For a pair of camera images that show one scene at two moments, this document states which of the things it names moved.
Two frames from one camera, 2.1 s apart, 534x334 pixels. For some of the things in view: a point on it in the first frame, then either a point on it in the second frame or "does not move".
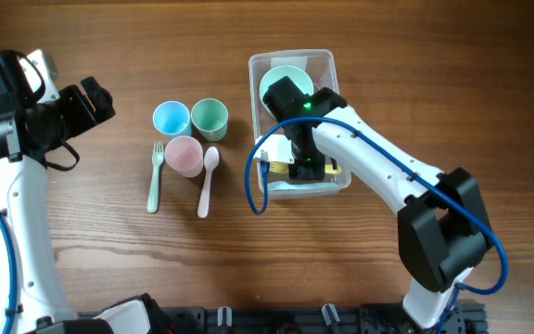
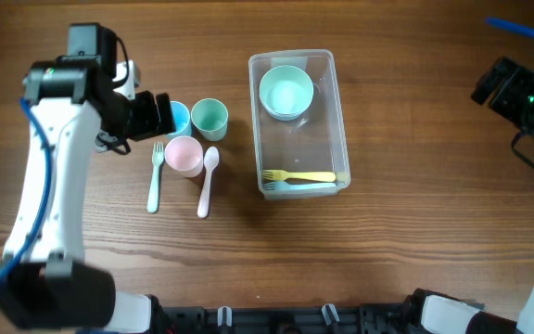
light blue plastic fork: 281,186 does not move
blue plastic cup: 172,119 does not move
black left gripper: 79,108 to 162,113
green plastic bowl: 295,74 does not move
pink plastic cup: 184,155 does not move
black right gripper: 307,168 to 483,86
